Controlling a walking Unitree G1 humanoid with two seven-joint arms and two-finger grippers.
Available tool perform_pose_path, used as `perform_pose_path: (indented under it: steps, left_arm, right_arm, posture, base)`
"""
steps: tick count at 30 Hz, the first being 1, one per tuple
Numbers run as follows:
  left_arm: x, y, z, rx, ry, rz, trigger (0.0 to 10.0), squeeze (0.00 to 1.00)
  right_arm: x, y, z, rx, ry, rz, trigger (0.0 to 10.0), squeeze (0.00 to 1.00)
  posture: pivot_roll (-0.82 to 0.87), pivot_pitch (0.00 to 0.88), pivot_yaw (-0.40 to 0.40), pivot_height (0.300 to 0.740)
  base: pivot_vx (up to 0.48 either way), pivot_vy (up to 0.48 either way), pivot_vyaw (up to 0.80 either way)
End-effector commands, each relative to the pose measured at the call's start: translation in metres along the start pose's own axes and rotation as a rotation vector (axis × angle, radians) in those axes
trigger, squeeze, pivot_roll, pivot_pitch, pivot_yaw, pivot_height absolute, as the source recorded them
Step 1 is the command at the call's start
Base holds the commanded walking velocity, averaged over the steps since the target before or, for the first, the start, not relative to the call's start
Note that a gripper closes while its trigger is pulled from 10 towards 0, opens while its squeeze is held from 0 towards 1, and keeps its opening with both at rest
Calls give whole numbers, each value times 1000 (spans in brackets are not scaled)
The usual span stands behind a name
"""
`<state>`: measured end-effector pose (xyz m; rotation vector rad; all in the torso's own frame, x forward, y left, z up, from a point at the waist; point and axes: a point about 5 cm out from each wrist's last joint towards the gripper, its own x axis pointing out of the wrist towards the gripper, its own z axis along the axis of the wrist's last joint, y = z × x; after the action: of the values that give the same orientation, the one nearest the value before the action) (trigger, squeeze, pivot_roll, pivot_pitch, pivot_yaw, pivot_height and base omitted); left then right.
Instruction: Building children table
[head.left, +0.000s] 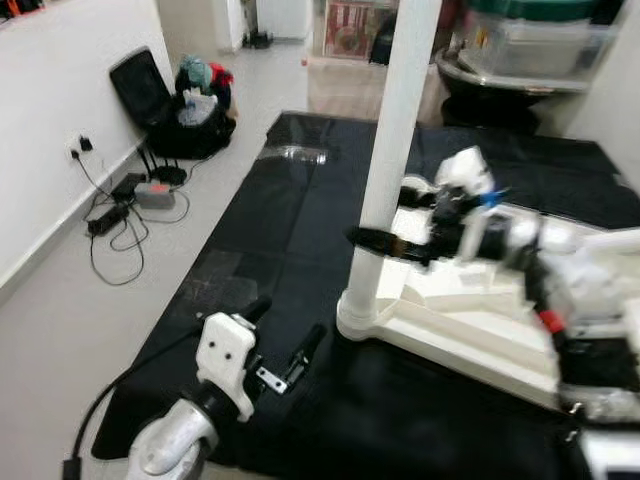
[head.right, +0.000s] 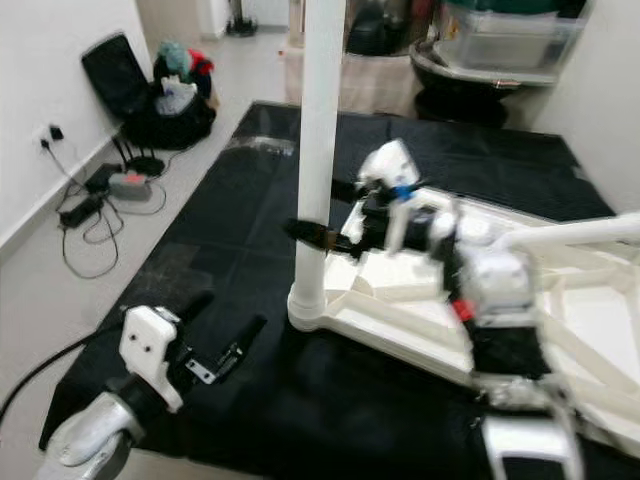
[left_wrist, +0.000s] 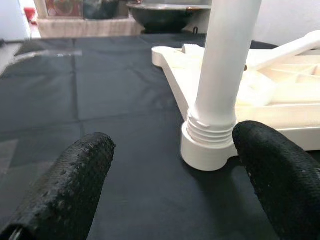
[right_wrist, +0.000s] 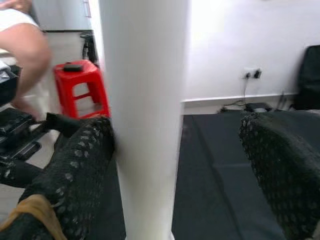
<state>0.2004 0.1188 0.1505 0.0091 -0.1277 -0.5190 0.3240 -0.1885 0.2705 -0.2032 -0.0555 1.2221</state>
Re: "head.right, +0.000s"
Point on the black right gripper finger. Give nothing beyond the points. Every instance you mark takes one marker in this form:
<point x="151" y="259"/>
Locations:
<point x="350" y="190"/>
<point x="325" y="238"/>

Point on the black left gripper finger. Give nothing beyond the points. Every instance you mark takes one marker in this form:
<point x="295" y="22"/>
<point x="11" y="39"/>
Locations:
<point x="245" y="345"/>
<point x="198" y="305"/>

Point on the white plastic table top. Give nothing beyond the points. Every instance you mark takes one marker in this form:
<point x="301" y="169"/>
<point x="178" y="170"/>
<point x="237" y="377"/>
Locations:
<point x="410" y="320"/>

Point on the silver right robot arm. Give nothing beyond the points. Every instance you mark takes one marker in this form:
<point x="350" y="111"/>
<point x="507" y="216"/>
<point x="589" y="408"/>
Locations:
<point x="500" y="290"/>

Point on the clear tape cross patch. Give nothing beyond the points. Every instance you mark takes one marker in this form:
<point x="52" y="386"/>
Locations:
<point x="175" y="275"/>

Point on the black table cloth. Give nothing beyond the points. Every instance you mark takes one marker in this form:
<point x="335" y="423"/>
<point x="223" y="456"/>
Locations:
<point x="260" y="400"/>

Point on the clear tape strip patch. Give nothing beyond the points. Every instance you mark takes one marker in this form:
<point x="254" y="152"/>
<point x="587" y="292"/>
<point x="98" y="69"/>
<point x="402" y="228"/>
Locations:
<point x="260" y="144"/>

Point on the beige cloth cover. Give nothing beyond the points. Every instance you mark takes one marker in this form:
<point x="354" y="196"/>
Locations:
<point x="370" y="85"/>

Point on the grey box red label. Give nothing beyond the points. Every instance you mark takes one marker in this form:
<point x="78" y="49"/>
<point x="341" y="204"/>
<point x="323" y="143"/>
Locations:
<point x="132" y="186"/>

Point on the black power strip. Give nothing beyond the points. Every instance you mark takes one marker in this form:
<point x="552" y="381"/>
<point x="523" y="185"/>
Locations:
<point x="82" y="212"/>

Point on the black round tub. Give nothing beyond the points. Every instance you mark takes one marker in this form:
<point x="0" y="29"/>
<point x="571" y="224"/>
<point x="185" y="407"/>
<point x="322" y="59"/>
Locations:
<point x="470" y="95"/>

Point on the black power adapter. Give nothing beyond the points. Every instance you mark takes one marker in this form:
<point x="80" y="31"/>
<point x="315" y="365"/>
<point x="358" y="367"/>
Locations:
<point x="103" y="178"/>

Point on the black open duffel bag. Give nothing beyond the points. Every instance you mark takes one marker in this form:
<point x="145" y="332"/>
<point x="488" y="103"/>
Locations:
<point x="175" y="130"/>

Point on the clear plastic wrap bundle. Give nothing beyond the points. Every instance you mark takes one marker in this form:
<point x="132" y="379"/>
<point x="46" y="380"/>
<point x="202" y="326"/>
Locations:
<point x="178" y="98"/>

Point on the red cloth item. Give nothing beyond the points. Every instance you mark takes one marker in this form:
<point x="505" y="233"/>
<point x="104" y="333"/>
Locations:
<point x="202" y="62"/>

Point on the teal plush toy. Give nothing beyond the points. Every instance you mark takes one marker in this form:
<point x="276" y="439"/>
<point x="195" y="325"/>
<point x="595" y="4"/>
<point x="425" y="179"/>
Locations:
<point x="173" y="58"/>

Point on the clear plastic storage box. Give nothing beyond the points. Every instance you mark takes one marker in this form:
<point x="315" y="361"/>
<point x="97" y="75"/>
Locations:
<point x="510" y="35"/>

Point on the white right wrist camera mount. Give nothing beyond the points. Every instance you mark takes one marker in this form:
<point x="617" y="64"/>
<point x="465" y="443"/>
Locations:
<point x="390" y="165"/>

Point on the black wall plug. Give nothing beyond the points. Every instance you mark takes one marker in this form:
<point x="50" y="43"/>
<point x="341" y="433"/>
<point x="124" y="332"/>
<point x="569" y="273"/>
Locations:
<point x="55" y="132"/>

